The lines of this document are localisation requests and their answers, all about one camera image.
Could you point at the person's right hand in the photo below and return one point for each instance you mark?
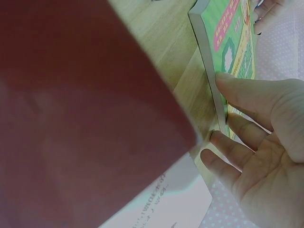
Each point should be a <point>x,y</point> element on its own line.
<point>273,166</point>

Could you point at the dark red covered book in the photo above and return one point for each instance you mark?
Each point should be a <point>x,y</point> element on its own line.
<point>83,107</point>

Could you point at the person's left hand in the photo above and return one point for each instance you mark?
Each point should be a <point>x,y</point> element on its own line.
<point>280,9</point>

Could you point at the green printed book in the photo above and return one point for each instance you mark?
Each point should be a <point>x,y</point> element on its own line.
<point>228,33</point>

